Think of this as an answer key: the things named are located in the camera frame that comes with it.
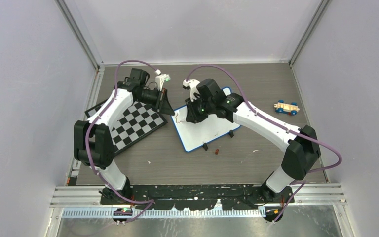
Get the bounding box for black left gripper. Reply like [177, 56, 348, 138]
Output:
[137, 87, 175, 116]

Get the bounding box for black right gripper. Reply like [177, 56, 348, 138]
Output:
[186, 93, 215, 123]

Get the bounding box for black white chessboard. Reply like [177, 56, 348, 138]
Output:
[84, 99, 169, 156]

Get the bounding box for blue framed whiteboard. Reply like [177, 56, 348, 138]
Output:
[171, 105, 240, 153]

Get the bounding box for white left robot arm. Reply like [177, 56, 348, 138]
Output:
[74, 68, 174, 204]

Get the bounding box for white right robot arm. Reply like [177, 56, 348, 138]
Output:
[183, 79, 321, 203]

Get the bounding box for wooden toy car blue wheels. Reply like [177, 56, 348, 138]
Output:
[274, 100, 300, 116]

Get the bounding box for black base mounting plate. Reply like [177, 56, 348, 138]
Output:
[100, 184, 295, 211]

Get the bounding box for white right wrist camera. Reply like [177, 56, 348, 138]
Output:
[183, 79, 200, 102]

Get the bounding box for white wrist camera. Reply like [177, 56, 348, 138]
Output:
[155, 69, 171, 91]
[183, 79, 200, 102]

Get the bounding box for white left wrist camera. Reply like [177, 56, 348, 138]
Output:
[155, 69, 171, 91]

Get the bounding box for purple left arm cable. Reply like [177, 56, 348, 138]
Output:
[84, 60, 161, 224]

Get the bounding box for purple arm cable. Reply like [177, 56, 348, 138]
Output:
[84, 60, 161, 224]
[185, 64, 343, 224]

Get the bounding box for white slotted cable duct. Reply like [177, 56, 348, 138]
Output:
[62, 207, 266, 219]

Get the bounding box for aluminium frame rail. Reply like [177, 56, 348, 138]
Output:
[54, 0, 103, 70]

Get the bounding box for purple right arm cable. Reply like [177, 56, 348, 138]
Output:
[185, 64, 343, 224]

